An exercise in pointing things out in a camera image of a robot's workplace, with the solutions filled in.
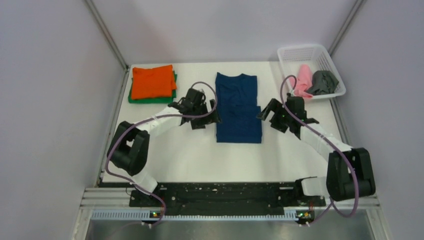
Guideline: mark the blue printed t-shirt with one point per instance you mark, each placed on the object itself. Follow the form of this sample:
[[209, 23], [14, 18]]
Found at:
[[238, 108]]

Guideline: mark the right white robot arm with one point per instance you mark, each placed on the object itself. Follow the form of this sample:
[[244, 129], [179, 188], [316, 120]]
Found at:
[[349, 170]]

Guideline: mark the folded orange t-shirt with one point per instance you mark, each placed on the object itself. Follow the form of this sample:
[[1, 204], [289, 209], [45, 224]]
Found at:
[[154, 82]]

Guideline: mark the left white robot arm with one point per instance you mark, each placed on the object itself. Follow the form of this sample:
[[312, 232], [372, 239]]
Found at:
[[129, 147]]

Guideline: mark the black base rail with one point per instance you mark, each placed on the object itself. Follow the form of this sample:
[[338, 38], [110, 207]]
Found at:
[[240, 199]]

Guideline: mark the grey t-shirt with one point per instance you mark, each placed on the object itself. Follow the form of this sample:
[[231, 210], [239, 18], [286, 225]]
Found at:
[[324, 82]]

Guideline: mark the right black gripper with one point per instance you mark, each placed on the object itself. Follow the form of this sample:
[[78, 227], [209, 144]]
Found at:
[[277, 107]]

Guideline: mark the white plastic basket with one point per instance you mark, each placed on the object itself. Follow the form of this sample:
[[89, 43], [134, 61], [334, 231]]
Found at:
[[316, 57]]

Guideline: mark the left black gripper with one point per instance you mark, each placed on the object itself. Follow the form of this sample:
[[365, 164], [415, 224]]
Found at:
[[211, 118]]

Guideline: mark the pink t-shirt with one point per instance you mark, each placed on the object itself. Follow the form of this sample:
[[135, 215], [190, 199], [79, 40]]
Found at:
[[303, 83]]

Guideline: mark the folded green t-shirt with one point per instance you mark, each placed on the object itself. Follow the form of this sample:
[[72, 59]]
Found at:
[[156, 100]]

